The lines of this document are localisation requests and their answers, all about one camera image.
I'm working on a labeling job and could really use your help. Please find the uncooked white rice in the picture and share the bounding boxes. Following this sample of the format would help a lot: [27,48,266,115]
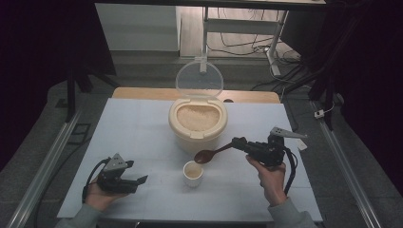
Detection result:
[176,104,221,132]

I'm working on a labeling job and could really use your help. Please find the black stand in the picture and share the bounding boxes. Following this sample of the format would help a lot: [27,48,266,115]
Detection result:
[64,61,121,124]

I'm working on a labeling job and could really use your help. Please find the white table mat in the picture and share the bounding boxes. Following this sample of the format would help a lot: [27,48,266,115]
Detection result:
[56,97,323,222]

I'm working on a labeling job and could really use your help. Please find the person's left hand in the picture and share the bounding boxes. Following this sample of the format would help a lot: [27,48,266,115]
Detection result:
[85,178,128,213]

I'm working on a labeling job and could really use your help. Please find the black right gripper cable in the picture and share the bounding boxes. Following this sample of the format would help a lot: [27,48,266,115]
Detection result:
[282,146,299,197]

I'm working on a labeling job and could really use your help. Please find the clear round container lid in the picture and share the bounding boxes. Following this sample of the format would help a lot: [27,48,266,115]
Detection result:
[175,60,224,99]

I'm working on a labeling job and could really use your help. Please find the white desk frame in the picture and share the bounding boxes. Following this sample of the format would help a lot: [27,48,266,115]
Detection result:
[199,6,290,77]

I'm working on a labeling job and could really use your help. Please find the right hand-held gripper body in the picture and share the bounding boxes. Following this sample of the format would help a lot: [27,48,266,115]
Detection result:
[249,126,308,168]

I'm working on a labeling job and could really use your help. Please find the black floor cables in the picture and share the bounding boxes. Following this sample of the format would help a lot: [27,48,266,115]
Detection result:
[207,8,305,93]

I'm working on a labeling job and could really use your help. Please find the brown wooden spoon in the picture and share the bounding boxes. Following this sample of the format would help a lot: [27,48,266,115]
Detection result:
[193,142,236,165]

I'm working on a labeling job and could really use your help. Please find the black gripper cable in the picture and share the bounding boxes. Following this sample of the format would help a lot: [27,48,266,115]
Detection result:
[82,157,110,204]
[282,146,299,197]

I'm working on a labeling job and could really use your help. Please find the white panel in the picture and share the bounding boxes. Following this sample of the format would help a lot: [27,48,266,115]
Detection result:
[94,3,181,52]

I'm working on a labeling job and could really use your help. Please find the cream rice container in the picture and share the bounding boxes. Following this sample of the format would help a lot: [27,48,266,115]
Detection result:
[167,97,229,156]

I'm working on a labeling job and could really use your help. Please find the aluminium rail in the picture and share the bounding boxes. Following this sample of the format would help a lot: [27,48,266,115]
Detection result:
[311,100,384,228]
[6,108,84,228]

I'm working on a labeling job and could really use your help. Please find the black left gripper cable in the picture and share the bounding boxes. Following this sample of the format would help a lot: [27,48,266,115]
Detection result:
[82,157,110,204]

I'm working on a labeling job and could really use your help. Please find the white cup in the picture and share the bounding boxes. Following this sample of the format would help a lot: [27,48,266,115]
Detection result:
[182,160,205,188]

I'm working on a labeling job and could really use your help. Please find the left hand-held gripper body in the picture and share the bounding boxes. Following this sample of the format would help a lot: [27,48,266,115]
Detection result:
[96,153,140,195]

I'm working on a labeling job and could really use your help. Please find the person's right hand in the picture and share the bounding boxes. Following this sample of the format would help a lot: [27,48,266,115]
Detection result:
[245,155,288,208]

